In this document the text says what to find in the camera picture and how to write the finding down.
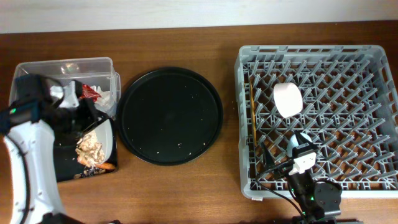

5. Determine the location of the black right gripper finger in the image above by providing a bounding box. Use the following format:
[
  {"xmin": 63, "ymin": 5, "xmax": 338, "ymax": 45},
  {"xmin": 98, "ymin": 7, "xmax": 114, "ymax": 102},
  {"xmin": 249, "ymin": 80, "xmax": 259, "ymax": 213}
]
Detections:
[
  {"xmin": 260, "ymin": 142, "xmax": 277, "ymax": 177},
  {"xmin": 294, "ymin": 131, "xmax": 317, "ymax": 149}
]

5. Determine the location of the light blue cup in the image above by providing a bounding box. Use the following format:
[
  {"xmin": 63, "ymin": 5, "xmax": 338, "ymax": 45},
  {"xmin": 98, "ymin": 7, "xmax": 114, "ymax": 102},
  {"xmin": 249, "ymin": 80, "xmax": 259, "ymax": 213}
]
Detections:
[{"xmin": 286, "ymin": 133, "xmax": 312, "ymax": 157}]

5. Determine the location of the red snack wrapper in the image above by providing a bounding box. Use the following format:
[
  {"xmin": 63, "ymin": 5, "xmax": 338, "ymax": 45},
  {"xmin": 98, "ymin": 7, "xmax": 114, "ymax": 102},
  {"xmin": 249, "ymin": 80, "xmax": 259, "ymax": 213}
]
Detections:
[{"xmin": 80, "ymin": 84, "xmax": 101, "ymax": 102}]

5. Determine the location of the white tissue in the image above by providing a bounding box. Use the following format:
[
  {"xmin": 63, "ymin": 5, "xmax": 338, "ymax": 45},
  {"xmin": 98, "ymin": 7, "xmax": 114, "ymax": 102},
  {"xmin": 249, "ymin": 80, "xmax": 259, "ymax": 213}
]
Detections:
[{"xmin": 91, "ymin": 85, "xmax": 116, "ymax": 116}]

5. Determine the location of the pink bowl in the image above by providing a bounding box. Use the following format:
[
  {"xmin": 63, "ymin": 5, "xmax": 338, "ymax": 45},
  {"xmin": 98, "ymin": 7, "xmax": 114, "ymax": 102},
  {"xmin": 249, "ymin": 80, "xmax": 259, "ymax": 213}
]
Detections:
[{"xmin": 273, "ymin": 83, "xmax": 303, "ymax": 118}]

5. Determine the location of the orange carrot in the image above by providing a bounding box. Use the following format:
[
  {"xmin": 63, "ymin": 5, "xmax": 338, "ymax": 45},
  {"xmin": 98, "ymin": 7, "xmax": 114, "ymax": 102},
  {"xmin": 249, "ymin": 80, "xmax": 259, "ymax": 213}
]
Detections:
[{"xmin": 77, "ymin": 156, "xmax": 116, "ymax": 170}]

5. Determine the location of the wooden chopstick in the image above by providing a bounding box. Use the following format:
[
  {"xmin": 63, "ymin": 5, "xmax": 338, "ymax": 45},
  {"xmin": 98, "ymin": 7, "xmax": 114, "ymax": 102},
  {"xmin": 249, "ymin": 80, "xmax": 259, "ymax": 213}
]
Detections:
[{"xmin": 249, "ymin": 80, "xmax": 257, "ymax": 148}]

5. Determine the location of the grey plate with food scraps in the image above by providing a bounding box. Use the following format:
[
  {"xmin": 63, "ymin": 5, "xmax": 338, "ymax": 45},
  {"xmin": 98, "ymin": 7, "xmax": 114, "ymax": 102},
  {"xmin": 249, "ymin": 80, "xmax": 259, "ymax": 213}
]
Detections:
[{"xmin": 94, "ymin": 119, "xmax": 114, "ymax": 163}]

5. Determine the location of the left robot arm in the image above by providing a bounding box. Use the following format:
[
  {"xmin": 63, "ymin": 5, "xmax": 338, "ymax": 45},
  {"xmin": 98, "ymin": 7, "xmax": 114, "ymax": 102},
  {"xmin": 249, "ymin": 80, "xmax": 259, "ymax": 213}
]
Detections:
[{"xmin": 1, "ymin": 74, "xmax": 99, "ymax": 223}]

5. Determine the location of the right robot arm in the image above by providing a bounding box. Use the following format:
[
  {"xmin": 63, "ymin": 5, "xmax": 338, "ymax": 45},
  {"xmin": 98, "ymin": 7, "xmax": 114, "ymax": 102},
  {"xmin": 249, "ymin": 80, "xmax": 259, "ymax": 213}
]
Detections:
[{"xmin": 256, "ymin": 131, "xmax": 342, "ymax": 223}]

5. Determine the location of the grey dishwasher rack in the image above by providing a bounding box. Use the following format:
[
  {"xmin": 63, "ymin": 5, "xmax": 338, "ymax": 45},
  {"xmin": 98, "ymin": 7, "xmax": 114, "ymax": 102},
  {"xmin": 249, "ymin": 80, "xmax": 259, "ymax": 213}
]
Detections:
[{"xmin": 234, "ymin": 45, "xmax": 397, "ymax": 200}]

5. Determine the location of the black rectangular bin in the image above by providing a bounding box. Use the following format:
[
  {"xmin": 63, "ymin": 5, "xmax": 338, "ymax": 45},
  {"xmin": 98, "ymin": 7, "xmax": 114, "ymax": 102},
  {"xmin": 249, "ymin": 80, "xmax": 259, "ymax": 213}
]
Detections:
[{"xmin": 53, "ymin": 119, "xmax": 118, "ymax": 182}]

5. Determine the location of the clear plastic bin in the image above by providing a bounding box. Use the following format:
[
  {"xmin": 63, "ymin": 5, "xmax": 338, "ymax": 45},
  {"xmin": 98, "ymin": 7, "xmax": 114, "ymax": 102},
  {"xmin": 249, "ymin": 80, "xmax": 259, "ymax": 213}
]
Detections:
[{"xmin": 14, "ymin": 57, "xmax": 121, "ymax": 117}]

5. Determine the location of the round black tray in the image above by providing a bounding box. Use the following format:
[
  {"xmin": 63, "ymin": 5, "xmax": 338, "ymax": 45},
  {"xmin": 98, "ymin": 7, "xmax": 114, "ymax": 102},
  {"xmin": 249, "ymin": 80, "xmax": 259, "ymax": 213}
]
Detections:
[{"xmin": 116, "ymin": 67, "xmax": 223, "ymax": 166}]

